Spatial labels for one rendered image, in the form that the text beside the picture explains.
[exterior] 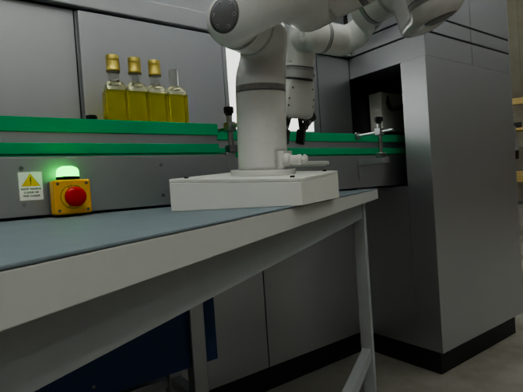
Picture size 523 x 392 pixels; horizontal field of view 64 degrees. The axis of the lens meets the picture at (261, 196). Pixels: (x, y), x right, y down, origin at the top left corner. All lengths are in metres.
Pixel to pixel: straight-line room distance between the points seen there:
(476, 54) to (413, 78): 0.41
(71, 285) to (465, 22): 1.94
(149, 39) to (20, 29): 0.35
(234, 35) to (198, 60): 0.77
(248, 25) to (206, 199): 0.29
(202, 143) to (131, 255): 0.83
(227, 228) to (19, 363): 0.23
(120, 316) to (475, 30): 1.96
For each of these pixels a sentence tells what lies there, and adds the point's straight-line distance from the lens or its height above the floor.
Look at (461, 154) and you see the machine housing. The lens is 1.91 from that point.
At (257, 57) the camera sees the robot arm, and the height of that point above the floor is 1.02.
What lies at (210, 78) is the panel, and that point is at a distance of 1.50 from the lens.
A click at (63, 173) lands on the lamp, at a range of 0.94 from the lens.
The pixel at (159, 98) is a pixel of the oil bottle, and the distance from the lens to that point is 1.23.
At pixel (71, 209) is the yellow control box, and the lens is 0.93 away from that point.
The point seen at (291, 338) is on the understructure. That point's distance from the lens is 1.75.
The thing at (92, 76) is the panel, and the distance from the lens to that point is 1.34.
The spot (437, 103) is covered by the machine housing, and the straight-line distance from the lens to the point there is 1.79.
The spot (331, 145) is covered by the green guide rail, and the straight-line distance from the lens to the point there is 1.57.
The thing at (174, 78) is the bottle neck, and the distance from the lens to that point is 1.28.
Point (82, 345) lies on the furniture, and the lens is 0.37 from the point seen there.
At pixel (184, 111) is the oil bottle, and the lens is 1.25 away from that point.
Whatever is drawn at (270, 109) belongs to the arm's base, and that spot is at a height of 0.92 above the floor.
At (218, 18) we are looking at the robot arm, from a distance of 0.75.
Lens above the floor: 0.78
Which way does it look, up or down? 1 degrees down
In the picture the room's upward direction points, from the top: 4 degrees counter-clockwise
